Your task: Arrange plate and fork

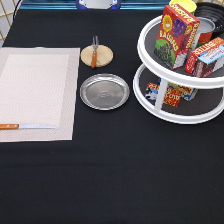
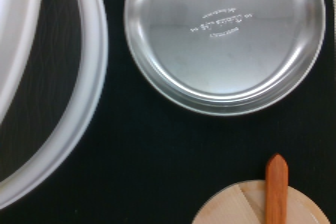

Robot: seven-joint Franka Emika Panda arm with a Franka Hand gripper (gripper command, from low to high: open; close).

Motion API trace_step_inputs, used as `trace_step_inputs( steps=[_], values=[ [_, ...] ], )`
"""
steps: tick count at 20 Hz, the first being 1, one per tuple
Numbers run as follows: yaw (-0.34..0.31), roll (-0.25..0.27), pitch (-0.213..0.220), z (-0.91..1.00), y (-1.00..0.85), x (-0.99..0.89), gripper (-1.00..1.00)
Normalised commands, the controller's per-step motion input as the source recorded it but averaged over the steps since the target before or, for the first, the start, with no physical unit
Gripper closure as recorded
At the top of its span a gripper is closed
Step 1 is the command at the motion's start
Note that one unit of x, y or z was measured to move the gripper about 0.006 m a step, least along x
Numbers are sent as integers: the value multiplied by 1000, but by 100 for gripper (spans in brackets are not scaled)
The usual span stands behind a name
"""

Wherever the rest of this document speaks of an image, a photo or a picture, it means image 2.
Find wooden fork handle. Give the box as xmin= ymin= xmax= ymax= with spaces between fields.
xmin=266 ymin=154 xmax=289 ymax=224

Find white woven placemat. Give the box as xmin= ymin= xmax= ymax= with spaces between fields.
xmin=0 ymin=0 xmax=109 ymax=209

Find silver metal plate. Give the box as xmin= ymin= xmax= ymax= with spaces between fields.
xmin=125 ymin=0 xmax=326 ymax=116

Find round light wooden board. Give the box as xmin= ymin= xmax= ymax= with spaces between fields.
xmin=193 ymin=180 xmax=332 ymax=224

